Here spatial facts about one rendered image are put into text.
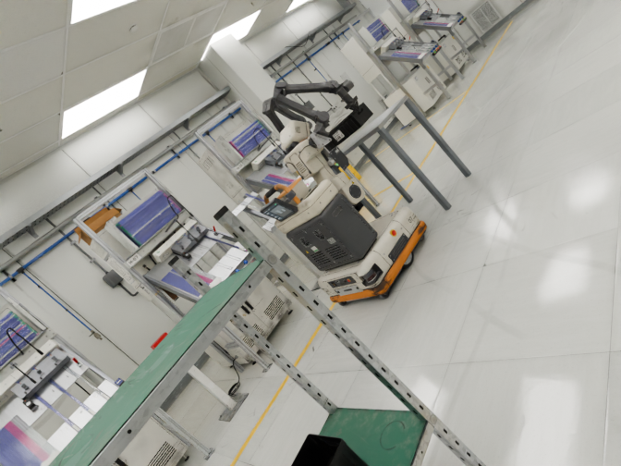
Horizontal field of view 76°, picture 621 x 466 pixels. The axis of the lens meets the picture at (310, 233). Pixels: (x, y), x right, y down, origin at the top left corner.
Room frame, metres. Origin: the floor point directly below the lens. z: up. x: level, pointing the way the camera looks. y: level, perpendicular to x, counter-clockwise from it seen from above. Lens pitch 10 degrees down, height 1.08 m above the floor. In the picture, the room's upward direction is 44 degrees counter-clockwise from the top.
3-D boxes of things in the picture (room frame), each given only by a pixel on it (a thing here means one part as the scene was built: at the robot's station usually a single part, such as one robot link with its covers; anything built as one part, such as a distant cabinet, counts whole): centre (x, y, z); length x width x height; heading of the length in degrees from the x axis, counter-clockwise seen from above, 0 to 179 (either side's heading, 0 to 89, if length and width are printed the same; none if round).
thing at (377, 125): (3.15, -0.86, 0.40); 0.70 x 0.45 x 0.80; 30
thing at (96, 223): (3.82, 1.20, 1.82); 0.68 x 0.30 x 0.20; 127
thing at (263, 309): (3.71, 1.06, 0.31); 0.70 x 0.65 x 0.62; 127
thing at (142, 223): (3.65, 0.94, 1.52); 0.51 x 0.13 x 0.27; 127
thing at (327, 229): (2.71, -0.12, 0.59); 0.55 x 0.34 x 0.83; 30
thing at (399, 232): (2.76, -0.20, 0.16); 0.67 x 0.64 x 0.25; 120
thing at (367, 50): (6.73, -2.93, 0.95); 1.36 x 0.82 x 1.90; 37
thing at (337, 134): (3.06, -0.70, 0.93); 0.57 x 0.17 x 0.11; 30
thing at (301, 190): (2.70, -0.10, 0.87); 0.23 x 0.15 x 0.11; 30
